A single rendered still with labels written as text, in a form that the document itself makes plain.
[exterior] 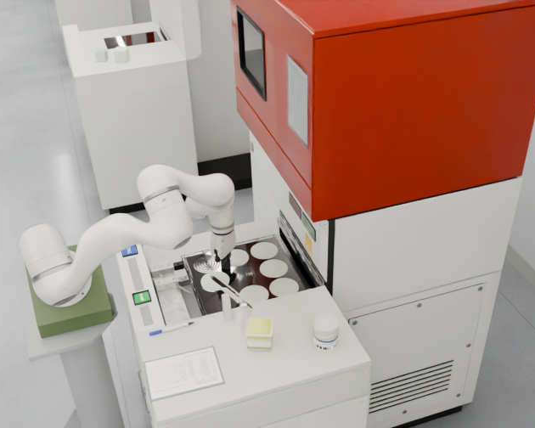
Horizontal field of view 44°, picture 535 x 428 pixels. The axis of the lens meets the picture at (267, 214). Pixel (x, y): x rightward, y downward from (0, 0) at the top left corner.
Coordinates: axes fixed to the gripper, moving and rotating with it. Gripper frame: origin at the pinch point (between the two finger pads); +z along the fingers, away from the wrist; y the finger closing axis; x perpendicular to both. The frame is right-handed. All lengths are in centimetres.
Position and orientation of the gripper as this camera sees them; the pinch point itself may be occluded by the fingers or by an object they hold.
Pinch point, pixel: (225, 262)
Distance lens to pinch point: 234.0
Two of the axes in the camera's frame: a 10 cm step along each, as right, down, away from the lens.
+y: -5.0, 5.1, -7.0
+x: 8.6, 2.7, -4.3
